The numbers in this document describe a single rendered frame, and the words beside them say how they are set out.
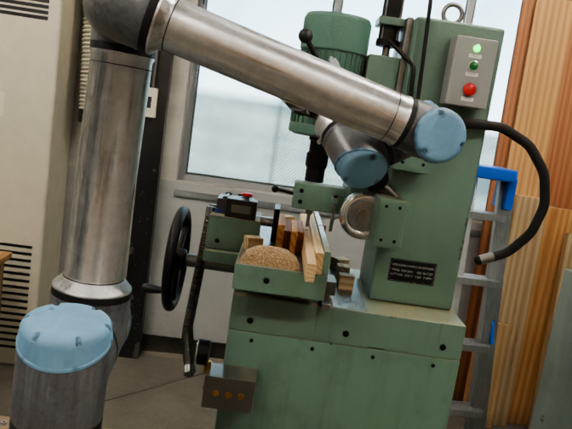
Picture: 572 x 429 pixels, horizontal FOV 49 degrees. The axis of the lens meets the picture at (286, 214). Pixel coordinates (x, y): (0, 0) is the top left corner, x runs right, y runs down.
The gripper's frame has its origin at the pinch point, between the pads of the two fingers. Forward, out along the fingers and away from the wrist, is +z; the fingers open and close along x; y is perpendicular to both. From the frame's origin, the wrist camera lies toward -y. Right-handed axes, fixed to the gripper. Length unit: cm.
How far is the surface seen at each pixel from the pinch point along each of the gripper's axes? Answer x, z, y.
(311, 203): 12.8, -5.3, -33.7
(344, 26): -14.5, 13.9, -2.9
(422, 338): 4, -45, -52
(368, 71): -15.2, 7.1, -13.6
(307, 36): -4.9, 9.6, 2.8
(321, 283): 18.4, -35.0, -25.7
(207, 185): 56, 100, -107
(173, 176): 68, 105, -97
